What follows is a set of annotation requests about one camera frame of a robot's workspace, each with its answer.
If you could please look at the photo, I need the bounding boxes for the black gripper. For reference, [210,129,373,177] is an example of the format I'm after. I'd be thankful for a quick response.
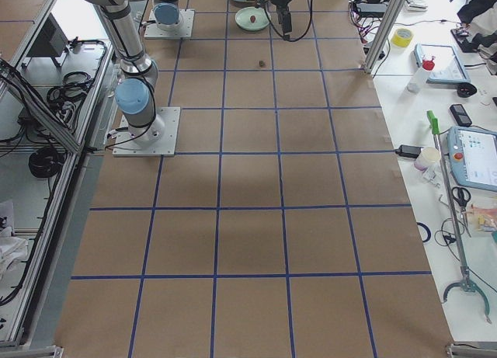
[270,0,292,40]

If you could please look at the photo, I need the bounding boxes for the light green plate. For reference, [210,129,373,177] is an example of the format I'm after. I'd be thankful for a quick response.
[235,7,269,32]

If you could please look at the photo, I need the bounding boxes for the brown wicker basket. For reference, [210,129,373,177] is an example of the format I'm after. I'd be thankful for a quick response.
[230,0,261,8]

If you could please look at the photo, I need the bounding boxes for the black power adapter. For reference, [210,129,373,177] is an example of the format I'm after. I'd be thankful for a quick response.
[354,3,388,18]

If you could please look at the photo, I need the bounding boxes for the yellow tape roll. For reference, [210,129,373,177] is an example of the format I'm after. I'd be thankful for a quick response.
[391,28,414,47]

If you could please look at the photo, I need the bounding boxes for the clear bottle red cap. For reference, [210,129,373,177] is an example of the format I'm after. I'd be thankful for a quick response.
[406,57,435,93]

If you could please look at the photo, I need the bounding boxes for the teach pendant far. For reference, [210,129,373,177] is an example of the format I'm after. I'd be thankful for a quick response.
[413,43,471,85]

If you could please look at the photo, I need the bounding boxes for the teach pendant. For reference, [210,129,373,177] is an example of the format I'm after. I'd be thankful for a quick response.
[413,43,471,85]
[447,127,496,192]

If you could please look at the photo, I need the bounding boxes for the white paper cup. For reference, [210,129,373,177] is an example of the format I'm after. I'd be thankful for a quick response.
[414,147,441,172]

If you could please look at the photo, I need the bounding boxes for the teach pendant near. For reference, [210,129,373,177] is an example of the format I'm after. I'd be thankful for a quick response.
[447,127,496,192]

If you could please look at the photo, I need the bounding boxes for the black scissors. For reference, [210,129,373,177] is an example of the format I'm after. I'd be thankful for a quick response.
[451,186,471,237]

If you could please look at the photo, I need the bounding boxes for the reacher grabber tool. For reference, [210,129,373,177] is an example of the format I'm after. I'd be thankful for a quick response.
[426,110,492,324]

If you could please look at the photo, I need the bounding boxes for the aluminium frame post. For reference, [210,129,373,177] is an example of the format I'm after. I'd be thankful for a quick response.
[363,0,405,74]

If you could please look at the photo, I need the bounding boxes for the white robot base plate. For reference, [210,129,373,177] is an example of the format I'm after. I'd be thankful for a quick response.
[112,107,181,157]

